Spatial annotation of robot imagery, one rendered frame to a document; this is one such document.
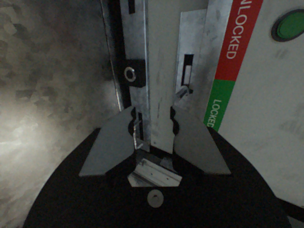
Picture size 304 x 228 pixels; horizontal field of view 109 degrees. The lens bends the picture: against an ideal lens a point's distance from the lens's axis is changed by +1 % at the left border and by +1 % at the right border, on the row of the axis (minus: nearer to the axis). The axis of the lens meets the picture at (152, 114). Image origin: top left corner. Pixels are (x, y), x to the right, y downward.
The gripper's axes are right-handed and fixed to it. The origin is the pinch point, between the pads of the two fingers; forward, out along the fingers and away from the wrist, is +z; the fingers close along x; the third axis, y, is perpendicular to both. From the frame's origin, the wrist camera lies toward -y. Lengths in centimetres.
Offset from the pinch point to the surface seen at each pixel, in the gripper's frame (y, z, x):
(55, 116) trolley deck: 4.1, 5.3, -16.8
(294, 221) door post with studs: 29.3, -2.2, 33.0
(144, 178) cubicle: 38.3, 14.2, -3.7
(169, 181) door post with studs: 31.3, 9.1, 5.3
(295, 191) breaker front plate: 19.8, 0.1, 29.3
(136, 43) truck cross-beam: -6.9, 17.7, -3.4
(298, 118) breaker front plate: 4.0, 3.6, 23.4
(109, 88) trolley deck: 2.7, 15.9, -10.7
